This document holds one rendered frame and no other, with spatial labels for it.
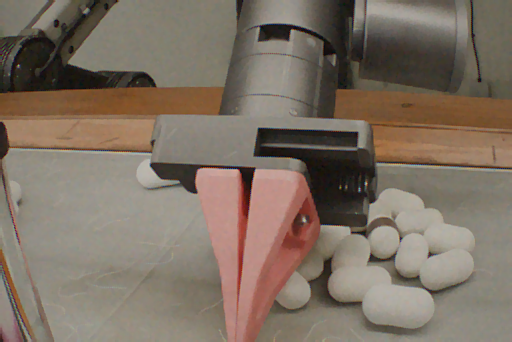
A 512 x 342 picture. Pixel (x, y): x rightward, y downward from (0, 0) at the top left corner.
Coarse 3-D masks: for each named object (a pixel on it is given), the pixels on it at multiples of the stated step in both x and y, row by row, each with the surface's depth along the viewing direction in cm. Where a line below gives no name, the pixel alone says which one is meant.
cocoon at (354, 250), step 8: (344, 240) 35; (352, 240) 34; (360, 240) 35; (344, 248) 34; (352, 248) 34; (360, 248) 34; (368, 248) 35; (336, 256) 34; (344, 256) 33; (352, 256) 33; (360, 256) 33; (368, 256) 34; (336, 264) 33; (344, 264) 33; (352, 264) 33; (360, 264) 33
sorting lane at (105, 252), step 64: (64, 192) 47; (128, 192) 46; (448, 192) 43; (64, 256) 38; (128, 256) 38; (192, 256) 38; (64, 320) 32; (128, 320) 32; (192, 320) 32; (320, 320) 31; (448, 320) 30
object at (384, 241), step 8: (376, 216) 37; (384, 216) 37; (376, 232) 35; (384, 232) 35; (392, 232) 35; (368, 240) 36; (376, 240) 35; (384, 240) 35; (392, 240) 35; (376, 248) 35; (384, 248) 35; (392, 248) 35; (376, 256) 35; (384, 256) 35
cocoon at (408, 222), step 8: (432, 208) 37; (400, 216) 37; (408, 216) 37; (416, 216) 37; (424, 216) 37; (432, 216) 37; (440, 216) 37; (400, 224) 37; (408, 224) 37; (416, 224) 37; (424, 224) 37; (400, 232) 37; (408, 232) 37; (416, 232) 37
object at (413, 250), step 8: (408, 240) 34; (416, 240) 34; (424, 240) 34; (400, 248) 34; (408, 248) 33; (416, 248) 33; (424, 248) 34; (400, 256) 33; (408, 256) 33; (416, 256) 33; (424, 256) 33; (400, 264) 33; (408, 264) 33; (416, 264) 33; (400, 272) 33; (408, 272) 33; (416, 272) 33
